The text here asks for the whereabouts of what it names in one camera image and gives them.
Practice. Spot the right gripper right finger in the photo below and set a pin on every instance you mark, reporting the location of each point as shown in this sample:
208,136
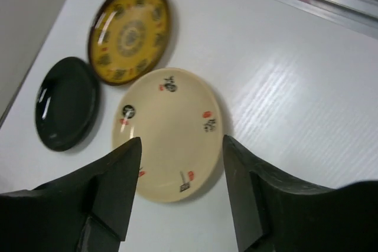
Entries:
275,211

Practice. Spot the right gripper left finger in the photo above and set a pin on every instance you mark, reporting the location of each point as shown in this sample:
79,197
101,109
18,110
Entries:
86,210

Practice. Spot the cream plate with black print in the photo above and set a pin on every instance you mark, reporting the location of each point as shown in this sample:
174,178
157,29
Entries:
178,119

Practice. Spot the yellow and brown patterned plate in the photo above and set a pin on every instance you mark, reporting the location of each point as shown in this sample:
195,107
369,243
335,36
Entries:
127,39

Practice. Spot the black round plate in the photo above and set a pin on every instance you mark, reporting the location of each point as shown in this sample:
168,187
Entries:
67,104

